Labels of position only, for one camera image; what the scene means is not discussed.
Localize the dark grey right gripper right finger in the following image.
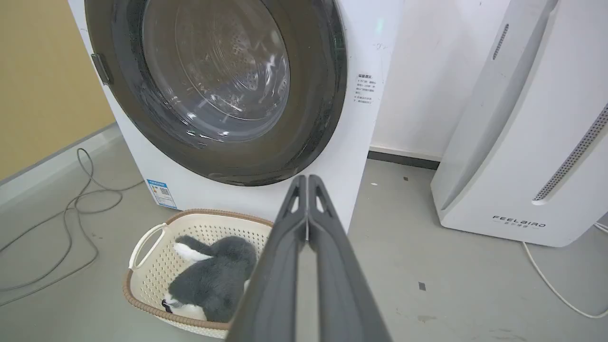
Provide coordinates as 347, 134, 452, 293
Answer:
308, 174, 393, 342

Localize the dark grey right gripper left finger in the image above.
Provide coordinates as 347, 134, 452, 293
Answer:
225, 175, 308, 342

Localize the dark round washing machine door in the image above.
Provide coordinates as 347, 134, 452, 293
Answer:
85, 0, 348, 187

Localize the white washing machine body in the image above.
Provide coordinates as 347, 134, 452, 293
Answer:
68, 0, 406, 233

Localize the grey white plush toy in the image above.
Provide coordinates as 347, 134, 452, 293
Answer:
161, 235, 258, 323

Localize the cream plastic laundry basket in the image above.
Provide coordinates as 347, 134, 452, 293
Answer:
123, 209, 275, 339

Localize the blue energy label sticker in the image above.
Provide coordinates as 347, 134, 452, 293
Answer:
146, 179, 178, 210

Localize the white air purifier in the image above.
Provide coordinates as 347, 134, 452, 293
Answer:
430, 0, 608, 247

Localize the white power cable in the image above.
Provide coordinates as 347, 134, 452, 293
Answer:
522, 221, 608, 319

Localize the grey floor cable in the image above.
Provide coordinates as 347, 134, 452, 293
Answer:
0, 148, 144, 307

